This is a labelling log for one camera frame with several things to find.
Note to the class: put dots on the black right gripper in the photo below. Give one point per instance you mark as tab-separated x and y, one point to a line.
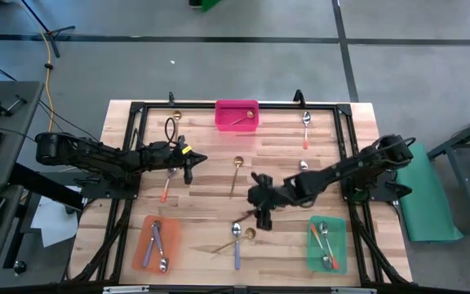
271	196

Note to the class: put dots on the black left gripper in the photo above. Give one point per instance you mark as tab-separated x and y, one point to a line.
187	177

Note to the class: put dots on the gold spoon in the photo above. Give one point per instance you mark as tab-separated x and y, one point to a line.
250	234
238	161
250	114
177	115

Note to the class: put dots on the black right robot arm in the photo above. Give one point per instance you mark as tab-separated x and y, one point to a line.
333	171

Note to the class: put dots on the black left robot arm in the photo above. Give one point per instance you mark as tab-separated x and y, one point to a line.
92	155

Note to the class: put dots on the pink plastic bin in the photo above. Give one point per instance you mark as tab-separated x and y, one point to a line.
227	122

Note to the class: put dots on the black table clamp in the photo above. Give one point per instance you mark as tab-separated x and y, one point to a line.
171	99
299	98

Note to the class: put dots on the orange plastic tray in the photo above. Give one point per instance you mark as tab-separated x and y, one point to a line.
174	245

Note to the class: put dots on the green plastic bin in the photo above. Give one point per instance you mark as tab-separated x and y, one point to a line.
341	241

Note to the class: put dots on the green and black object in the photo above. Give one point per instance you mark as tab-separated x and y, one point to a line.
208	4

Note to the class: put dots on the black support bar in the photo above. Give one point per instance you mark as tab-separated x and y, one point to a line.
43	185

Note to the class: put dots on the white paper sheet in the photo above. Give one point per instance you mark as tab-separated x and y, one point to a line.
55	228

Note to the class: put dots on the green padded mat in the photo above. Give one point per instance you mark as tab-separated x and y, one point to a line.
426	204

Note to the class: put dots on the dark grey desk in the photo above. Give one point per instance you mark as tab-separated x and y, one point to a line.
27	94

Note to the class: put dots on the black tripod stand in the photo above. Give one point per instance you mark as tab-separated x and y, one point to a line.
50	32

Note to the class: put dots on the grey metal table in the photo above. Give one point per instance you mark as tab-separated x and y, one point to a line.
459	141

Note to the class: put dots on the black round knob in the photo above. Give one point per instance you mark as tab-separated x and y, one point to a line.
19	267

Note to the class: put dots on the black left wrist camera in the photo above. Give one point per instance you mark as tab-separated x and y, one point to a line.
178	153

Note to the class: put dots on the silver metal bracket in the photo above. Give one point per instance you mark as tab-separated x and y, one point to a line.
353	291
125	290

